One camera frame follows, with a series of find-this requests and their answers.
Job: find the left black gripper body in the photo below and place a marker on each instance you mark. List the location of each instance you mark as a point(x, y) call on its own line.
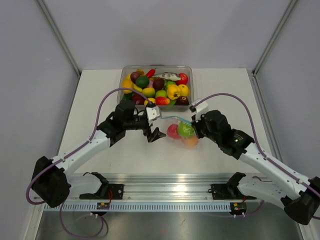
point(137, 123)

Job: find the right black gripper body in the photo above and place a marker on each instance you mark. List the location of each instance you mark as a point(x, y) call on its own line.
point(202, 131)

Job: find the clear zip top bag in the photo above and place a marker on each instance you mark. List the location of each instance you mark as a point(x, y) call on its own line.
point(166, 121)

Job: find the green apple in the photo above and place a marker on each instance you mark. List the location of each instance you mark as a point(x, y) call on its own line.
point(185, 130)

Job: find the orange peach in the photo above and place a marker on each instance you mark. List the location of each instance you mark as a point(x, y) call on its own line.
point(190, 141)

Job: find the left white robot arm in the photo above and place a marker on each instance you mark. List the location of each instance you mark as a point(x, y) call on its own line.
point(51, 177)

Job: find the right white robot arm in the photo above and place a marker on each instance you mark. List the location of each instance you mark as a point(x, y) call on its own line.
point(296, 194)

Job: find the clear plastic food container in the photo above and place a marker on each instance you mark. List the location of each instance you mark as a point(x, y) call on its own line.
point(149, 92)

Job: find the dark maroon fruit front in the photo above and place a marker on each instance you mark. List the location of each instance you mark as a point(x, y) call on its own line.
point(138, 99)

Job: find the green cucumber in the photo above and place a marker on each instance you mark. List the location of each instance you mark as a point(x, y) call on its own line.
point(127, 97)

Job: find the yellow lemon left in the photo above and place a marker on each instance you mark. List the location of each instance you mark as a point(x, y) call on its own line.
point(128, 85)

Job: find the red strawberry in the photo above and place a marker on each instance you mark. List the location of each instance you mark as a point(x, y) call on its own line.
point(162, 101)

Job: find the dark green avocado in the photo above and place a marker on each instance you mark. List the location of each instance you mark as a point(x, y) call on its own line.
point(142, 81)

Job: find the dark red apple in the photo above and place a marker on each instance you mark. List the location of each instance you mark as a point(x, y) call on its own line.
point(182, 101)

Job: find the purple passion fruit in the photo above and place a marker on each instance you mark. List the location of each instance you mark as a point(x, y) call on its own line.
point(134, 76)

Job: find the yellow orange fruit right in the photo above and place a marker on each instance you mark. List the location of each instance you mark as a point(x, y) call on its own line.
point(184, 90)

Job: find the dark purple plum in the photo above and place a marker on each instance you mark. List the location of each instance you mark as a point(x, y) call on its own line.
point(158, 84)

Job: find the yellow bell pepper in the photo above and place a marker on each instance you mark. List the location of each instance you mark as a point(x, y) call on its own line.
point(173, 91)

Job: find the red chili pepper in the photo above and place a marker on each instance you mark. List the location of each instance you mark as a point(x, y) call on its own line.
point(150, 73)

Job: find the red tomato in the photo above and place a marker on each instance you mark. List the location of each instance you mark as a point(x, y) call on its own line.
point(183, 79)

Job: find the grey toy fish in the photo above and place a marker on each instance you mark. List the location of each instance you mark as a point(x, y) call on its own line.
point(171, 76)

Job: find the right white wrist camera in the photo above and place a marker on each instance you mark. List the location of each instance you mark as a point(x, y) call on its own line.
point(199, 106)

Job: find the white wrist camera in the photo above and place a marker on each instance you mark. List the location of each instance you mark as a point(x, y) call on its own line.
point(199, 106)
point(153, 114)

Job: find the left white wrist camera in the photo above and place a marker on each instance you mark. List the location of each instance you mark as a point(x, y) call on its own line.
point(153, 114)

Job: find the aluminium mounting rail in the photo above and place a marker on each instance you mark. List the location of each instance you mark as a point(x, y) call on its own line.
point(156, 190)

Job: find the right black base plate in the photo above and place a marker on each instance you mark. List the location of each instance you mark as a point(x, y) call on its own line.
point(221, 191)

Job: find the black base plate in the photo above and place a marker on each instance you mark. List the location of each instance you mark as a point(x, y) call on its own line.
point(115, 192)
point(221, 191)

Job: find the white slotted cable duct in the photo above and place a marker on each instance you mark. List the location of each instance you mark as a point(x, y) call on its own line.
point(118, 206)

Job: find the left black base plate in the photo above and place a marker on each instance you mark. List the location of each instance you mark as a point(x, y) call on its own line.
point(115, 192)

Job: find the aluminium frame post left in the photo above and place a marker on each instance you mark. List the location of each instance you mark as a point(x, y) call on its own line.
point(44, 9)

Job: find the aluminium frame post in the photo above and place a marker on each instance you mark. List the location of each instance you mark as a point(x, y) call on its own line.
point(44, 9)
point(274, 36)

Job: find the aluminium frame post right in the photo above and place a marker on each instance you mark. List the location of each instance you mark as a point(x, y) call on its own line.
point(274, 36)

